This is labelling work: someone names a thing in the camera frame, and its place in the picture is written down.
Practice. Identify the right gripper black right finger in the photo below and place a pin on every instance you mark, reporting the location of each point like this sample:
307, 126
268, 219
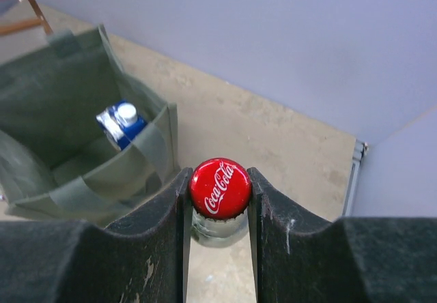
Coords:
298, 256

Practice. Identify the green canvas bag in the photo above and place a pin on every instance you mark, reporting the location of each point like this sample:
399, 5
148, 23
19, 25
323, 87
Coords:
56, 162

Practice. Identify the cola glass bottle red cap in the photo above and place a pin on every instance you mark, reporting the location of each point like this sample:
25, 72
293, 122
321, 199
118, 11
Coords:
220, 191

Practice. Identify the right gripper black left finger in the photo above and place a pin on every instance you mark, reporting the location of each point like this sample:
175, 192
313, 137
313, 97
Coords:
141, 257

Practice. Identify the aluminium frame rail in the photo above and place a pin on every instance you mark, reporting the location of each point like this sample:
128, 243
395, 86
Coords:
360, 150

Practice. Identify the blue yellow juice carton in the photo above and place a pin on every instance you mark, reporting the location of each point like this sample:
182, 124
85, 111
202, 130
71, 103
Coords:
121, 123

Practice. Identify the orange wooden rack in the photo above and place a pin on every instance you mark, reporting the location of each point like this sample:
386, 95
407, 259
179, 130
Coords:
22, 15

